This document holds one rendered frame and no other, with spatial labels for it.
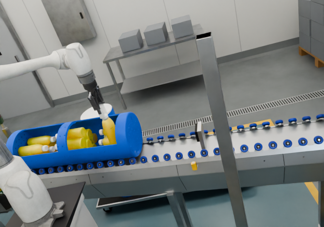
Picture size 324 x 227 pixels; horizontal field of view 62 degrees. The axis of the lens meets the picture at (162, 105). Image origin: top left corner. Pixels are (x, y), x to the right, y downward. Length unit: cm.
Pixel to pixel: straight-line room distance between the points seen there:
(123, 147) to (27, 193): 54
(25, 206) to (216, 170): 100
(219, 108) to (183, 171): 65
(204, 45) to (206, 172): 87
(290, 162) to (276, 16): 389
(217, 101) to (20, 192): 96
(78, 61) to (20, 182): 63
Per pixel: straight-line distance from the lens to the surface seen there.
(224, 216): 250
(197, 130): 157
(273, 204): 255
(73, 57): 143
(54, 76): 563
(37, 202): 145
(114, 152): 165
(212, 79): 105
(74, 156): 179
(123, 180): 180
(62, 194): 166
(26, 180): 142
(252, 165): 162
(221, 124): 116
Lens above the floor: 198
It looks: 27 degrees down
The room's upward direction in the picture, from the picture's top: 18 degrees counter-clockwise
